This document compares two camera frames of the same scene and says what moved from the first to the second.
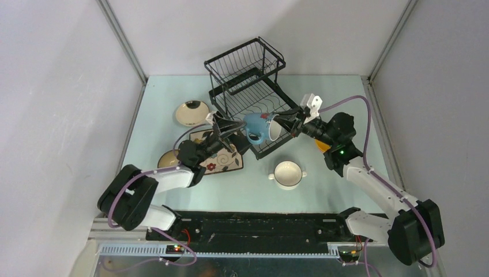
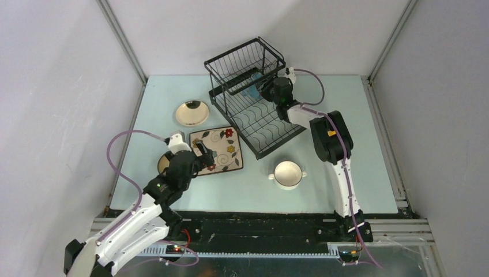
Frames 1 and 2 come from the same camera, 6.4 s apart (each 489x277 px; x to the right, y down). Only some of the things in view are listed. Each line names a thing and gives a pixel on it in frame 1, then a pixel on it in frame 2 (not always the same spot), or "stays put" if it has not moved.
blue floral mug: x=260 y=126 → x=254 y=91
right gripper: x=300 y=123 → x=265 y=89
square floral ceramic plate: x=228 y=160 stays put
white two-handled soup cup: x=288 y=175 stays put
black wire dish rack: x=244 y=91 stays put
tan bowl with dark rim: x=168 y=159 stays put
